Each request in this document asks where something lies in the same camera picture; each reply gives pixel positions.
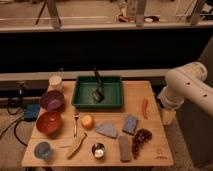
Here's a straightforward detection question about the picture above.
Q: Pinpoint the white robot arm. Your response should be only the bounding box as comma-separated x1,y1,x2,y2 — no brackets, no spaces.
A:
158,62,213,117

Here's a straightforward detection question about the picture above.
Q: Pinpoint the white lidded cup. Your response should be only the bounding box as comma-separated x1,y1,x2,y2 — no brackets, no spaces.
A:
49,75,63,92

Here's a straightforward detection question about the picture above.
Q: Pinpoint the small metal cup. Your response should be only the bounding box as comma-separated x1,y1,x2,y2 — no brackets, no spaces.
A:
92,143,105,159

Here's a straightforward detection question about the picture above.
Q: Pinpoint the blue plastic cup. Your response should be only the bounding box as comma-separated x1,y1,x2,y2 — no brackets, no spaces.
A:
34,142,52,160

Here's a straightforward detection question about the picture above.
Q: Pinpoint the green plastic tray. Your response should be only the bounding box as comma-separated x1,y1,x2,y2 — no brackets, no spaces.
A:
72,76,124,110

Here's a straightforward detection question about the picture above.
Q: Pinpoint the orange fruit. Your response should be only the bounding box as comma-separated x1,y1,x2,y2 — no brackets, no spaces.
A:
81,115,94,130

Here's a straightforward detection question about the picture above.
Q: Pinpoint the red chili pepper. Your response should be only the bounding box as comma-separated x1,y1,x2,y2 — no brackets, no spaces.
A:
142,98,148,119

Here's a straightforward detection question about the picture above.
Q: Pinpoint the blue sponge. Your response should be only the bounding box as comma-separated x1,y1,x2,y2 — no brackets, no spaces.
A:
122,115,138,135

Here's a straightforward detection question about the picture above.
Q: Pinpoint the purple bowl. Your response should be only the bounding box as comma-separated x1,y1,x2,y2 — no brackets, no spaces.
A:
39,90,64,111

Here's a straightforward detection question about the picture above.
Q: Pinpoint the grey rectangular block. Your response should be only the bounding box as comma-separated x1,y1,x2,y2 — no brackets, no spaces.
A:
118,136,131,162

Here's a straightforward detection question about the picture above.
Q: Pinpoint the dark grape bunch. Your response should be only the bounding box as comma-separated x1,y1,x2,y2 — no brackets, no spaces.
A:
131,128,152,159

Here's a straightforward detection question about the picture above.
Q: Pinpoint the red bowl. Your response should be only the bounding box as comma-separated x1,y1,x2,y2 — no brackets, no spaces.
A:
36,111,62,135

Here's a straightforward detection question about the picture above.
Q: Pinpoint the blue box on floor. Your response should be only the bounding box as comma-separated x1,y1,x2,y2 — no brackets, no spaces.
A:
24,104,40,121

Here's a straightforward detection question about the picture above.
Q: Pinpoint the black cable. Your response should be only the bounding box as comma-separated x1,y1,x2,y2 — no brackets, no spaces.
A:
0,95,28,147

